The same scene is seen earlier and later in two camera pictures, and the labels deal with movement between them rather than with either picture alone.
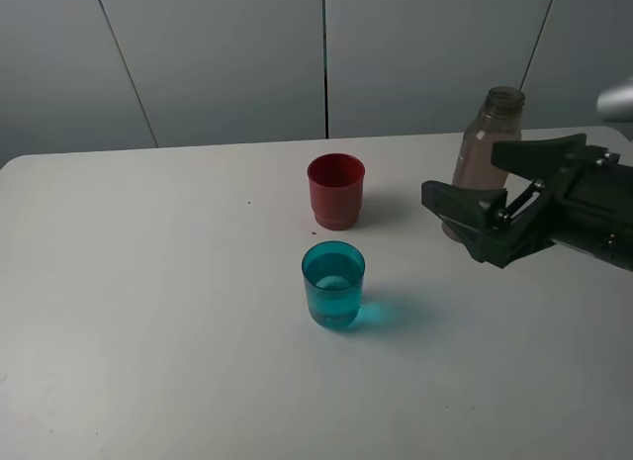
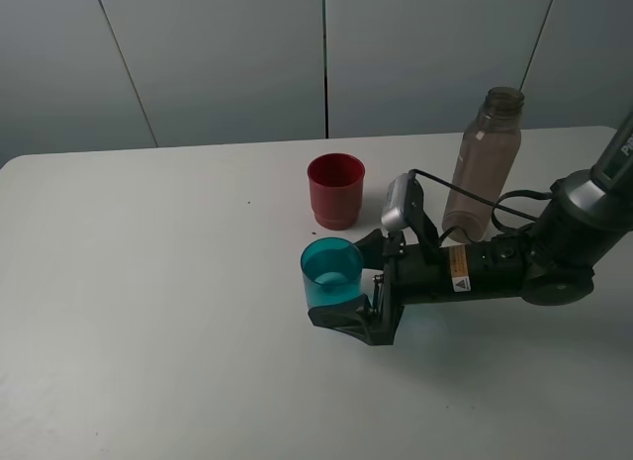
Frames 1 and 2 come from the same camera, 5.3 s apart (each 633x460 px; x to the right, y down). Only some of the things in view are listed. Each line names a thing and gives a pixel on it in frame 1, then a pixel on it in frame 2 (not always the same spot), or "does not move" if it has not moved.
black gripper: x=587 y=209 → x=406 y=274
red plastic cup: x=335 y=181 does not move
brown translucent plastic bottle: x=499 y=120 does not move
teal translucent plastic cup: x=333 y=273 does not move
